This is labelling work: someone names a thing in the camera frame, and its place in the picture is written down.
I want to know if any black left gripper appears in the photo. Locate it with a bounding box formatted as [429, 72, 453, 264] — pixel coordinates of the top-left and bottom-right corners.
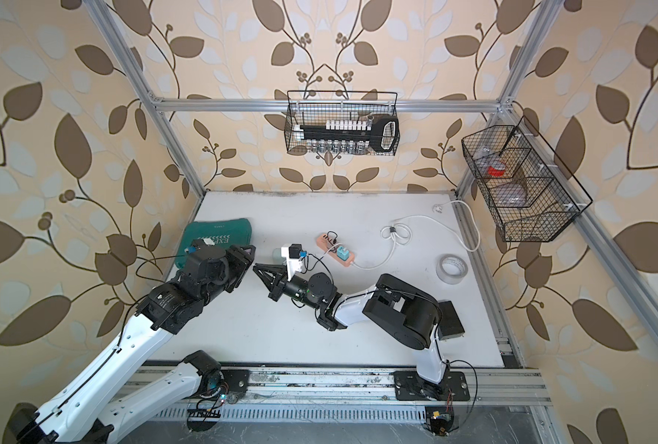
[198, 243, 256, 309]

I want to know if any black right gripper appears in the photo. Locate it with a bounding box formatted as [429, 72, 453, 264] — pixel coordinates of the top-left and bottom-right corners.
[257, 263, 324, 313]

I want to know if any mint green earbuds case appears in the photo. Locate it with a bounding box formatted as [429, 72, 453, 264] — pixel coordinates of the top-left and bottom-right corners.
[273, 248, 284, 264]

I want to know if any white usb cable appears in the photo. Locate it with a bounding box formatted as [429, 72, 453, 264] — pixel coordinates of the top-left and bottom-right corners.
[306, 243, 345, 262]

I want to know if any black usb cable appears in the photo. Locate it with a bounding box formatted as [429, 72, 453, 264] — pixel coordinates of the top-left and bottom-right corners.
[300, 231, 341, 262]

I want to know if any teal usb charger adapter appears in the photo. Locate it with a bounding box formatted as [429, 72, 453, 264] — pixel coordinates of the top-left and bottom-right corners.
[336, 246, 351, 262]

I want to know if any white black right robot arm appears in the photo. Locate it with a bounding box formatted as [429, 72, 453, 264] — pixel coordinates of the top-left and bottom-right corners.
[253, 264, 471, 403]

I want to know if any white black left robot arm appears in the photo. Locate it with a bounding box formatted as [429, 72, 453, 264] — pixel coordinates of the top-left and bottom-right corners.
[3, 239, 256, 443]

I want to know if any green plastic tool case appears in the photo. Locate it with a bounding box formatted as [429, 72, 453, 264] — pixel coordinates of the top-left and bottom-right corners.
[175, 218, 252, 269]

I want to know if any pink power strip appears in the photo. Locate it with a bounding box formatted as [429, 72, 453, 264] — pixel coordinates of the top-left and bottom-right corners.
[316, 234, 356, 268]

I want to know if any white tape roll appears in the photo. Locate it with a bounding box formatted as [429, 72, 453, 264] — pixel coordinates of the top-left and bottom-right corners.
[436, 253, 469, 285]

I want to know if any black white socket set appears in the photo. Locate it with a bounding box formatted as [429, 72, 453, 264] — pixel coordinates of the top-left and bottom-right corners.
[284, 116, 400, 155]

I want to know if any black block on table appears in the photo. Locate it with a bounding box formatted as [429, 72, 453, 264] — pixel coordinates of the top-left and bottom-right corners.
[437, 301, 465, 340]

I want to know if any red object in basket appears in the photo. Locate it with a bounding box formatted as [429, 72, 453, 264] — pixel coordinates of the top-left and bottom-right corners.
[486, 160, 507, 178]

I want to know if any aluminium frame rail front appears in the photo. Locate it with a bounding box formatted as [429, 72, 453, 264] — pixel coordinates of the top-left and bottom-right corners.
[153, 364, 553, 427]

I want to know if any white power strip cord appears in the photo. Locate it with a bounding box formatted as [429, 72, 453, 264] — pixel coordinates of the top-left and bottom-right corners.
[350, 199, 482, 271]

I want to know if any black wire basket back wall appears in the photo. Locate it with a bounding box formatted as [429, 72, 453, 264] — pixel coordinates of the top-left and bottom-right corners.
[284, 89, 401, 155]

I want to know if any black wire basket wall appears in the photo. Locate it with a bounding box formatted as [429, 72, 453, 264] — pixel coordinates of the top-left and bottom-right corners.
[461, 117, 593, 242]
[284, 89, 401, 155]

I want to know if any black wire basket right wall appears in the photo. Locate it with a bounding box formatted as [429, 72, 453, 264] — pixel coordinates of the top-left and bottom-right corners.
[461, 117, 593, 242]

